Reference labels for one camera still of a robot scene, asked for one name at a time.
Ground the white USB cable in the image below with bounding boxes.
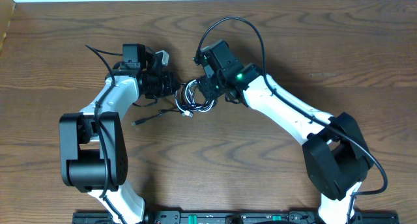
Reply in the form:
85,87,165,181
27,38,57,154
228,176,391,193
174,79,216,118

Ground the black USB cable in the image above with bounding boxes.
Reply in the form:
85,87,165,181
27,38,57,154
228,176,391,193
130,79,216,127

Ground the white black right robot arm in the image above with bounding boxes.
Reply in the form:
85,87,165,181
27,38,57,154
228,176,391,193
194,40,374,223

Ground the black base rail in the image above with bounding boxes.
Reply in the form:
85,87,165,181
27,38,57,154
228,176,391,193
72,210,400,224

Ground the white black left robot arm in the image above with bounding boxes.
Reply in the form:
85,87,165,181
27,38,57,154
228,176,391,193
59,44,180,223

